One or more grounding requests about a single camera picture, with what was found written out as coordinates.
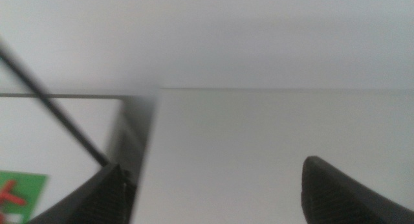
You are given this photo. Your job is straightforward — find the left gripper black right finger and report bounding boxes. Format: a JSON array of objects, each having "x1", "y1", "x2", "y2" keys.
[{"x1": 300, "y1": 155, "x2": 414, "y2": 224}]

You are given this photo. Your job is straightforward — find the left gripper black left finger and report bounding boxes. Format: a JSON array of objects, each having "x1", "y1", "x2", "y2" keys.
[{"x1": 27, "y1": 163, "x2": 127, "y2": 224}]

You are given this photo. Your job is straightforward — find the green paper with red mark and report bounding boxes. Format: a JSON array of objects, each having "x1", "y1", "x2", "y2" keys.
[{"x1": 0, "y1": 170, "x2": 49, "y2": 223}]

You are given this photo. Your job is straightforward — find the white side cabinet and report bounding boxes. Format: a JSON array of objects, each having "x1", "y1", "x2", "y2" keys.
[{"x1": 0, "y1": 93, "x2": 125, "y2": 224}]

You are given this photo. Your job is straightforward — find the thin black stand pole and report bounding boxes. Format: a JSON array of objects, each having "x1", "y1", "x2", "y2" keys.
[{"x1": 0, "y1": 39, "x2": 111, "y2": 168}]

